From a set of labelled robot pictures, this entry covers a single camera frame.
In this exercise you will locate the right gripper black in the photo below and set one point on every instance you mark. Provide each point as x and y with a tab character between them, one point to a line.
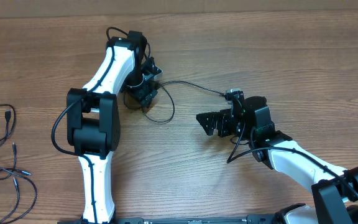
213	118

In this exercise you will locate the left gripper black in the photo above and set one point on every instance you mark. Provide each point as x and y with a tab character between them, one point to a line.
145	94

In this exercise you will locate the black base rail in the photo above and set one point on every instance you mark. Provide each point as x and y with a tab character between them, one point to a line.
204	220

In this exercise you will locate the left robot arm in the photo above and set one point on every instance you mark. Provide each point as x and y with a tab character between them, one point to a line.
93	124

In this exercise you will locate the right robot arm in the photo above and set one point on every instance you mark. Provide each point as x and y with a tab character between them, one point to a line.
334	188

